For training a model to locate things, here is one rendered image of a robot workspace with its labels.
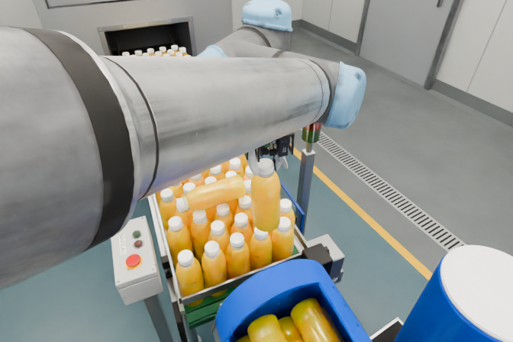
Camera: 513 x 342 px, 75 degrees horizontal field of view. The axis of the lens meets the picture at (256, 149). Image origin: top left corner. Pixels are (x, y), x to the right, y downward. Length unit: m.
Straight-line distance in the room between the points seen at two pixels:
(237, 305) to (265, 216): 0.21
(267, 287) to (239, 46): 0.47
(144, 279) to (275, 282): 0.36
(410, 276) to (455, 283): 1.29
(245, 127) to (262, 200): 0.56
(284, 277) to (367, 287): 1.53
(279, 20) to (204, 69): 0.32
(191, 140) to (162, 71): 0.04
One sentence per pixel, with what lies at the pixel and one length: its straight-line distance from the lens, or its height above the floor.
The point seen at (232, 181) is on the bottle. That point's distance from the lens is 1.00.
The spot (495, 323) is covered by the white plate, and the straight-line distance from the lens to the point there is 1.07.
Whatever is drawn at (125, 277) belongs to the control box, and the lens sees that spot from 0.94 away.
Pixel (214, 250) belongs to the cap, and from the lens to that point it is 0.93.
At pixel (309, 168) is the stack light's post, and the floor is 1.03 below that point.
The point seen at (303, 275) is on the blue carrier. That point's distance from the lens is 0.74.
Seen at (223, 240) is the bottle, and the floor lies 1.06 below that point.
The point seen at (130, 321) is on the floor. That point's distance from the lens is 2.16.
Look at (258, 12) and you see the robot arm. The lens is 0.50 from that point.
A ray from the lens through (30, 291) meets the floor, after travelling 2.50.
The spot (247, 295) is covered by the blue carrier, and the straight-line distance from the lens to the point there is 0.73.
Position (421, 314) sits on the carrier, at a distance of 1.21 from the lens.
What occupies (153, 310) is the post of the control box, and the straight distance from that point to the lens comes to 1.23.
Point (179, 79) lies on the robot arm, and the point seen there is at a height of 1.78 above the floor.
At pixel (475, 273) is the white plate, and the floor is 1.04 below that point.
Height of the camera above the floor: 1.85
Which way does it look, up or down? 38 degrees down
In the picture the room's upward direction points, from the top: straight up
